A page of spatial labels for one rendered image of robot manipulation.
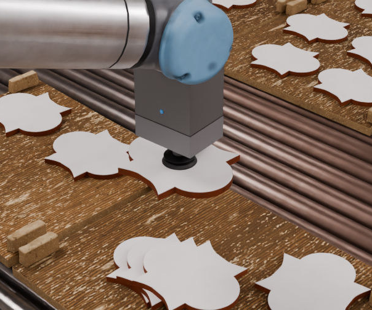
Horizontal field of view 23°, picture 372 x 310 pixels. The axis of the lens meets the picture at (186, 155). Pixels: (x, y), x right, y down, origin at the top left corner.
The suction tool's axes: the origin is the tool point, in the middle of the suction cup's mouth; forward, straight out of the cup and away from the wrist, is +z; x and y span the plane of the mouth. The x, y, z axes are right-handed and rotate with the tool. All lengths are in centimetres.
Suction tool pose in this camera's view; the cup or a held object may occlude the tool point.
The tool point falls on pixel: (179, 168)
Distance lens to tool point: 110.0
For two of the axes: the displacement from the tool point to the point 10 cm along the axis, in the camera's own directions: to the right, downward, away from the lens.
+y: -7.8, -3.4, 5.3
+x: -6.3, 4.2, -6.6
